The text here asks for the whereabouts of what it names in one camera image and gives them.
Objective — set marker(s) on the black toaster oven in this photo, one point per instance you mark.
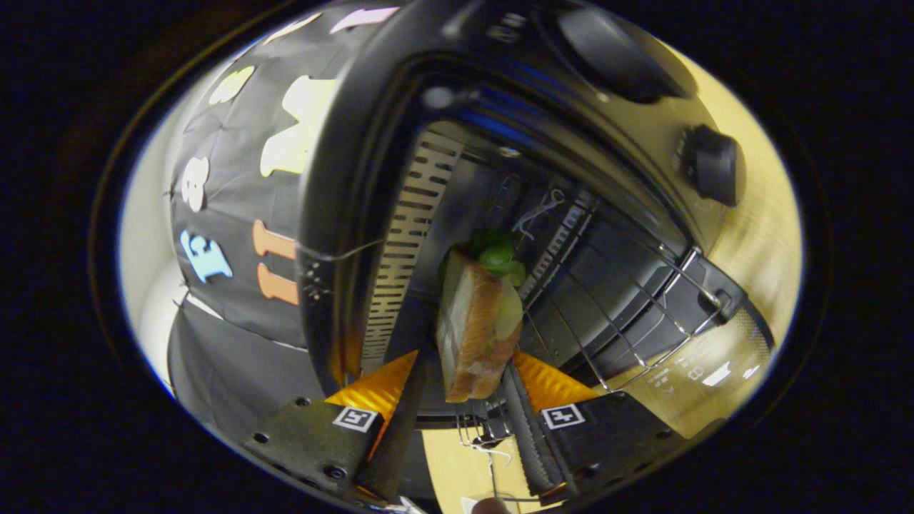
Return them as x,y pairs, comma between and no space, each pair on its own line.
371,86

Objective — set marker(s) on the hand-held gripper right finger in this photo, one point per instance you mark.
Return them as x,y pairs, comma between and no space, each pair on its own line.
528,442

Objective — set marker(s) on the toasted sandwich with lettuce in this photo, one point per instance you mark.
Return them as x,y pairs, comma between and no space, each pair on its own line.
475,328

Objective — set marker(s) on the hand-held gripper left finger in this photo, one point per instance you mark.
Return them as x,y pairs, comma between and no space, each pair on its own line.
403,428

